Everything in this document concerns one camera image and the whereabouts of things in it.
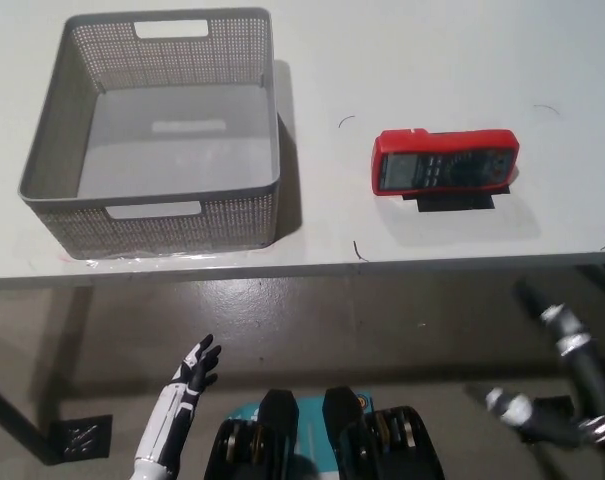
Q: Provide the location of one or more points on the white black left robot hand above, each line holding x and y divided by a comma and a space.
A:
179, 400

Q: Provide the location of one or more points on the red digital multimeter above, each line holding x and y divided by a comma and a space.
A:
444, 162

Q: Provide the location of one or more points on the black floor tape patch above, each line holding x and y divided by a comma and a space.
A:
552, 405
82, 436

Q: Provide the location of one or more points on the clear tape strip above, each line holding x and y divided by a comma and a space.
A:
147, 260

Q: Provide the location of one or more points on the black metal table leg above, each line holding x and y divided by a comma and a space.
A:
17, 420

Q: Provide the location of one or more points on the grey perforated plastic basket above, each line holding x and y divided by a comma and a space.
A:
182, 145

